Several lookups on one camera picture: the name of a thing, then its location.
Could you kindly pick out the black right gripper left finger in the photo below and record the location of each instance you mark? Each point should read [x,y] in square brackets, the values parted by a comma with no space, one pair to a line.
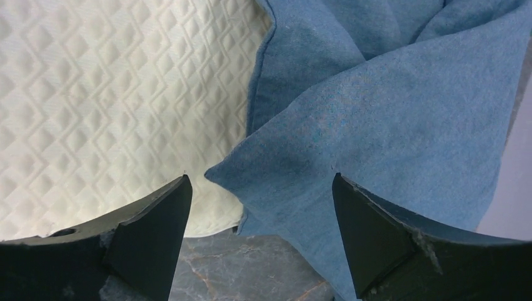
[130,253]

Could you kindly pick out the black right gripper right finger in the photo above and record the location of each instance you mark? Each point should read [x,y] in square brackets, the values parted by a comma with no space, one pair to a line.
[396,254]

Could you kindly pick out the white pillow with yellow side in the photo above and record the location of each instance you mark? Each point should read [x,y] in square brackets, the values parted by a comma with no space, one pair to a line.
[104,102]

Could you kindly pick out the blue fabric pillowcase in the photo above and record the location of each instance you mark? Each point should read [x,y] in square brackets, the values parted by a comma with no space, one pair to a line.
[409,99]

